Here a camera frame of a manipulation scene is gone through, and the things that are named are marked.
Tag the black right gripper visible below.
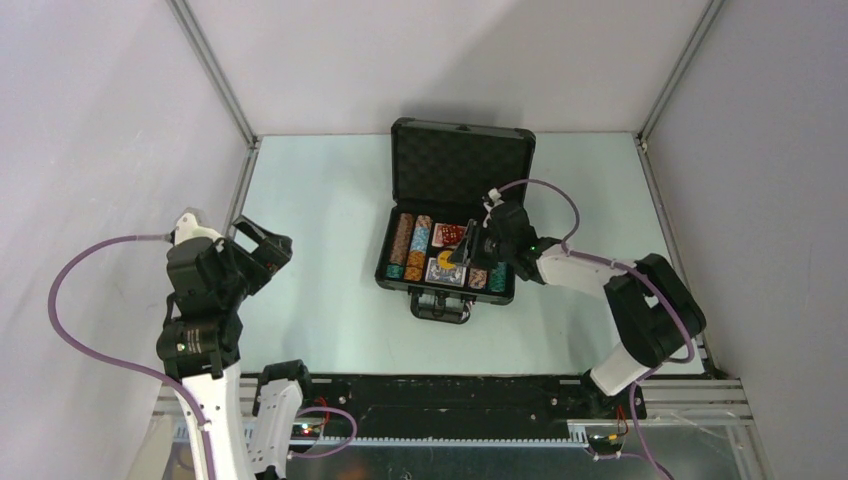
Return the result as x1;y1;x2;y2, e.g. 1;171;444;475
447;219;515;273

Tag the black poker case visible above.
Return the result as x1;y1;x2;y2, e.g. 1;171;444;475
374;117;536;324

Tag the yellow big blind button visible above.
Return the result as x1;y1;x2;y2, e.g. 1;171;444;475
436;249;457;270

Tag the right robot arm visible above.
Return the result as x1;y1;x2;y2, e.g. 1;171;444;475
451;201;706;418

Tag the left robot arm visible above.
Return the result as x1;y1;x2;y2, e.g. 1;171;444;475
156;208;316;479

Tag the red dice set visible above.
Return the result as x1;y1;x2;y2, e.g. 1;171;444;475
431;223;467;248

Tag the purple green chip stack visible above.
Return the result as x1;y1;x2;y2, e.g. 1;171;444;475
488;262;508;293

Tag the pink brown chip stack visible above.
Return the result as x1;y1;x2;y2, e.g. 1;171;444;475
467;267;489;290

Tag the blue playing card deck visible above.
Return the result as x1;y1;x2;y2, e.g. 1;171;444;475
424;258;467;287

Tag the blue orange chip stack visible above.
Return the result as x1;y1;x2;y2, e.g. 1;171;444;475
403;215;433;282

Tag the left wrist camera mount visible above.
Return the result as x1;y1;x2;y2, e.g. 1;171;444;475
171;207;223;246

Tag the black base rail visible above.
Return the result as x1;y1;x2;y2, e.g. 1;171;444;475
304;374;647;441

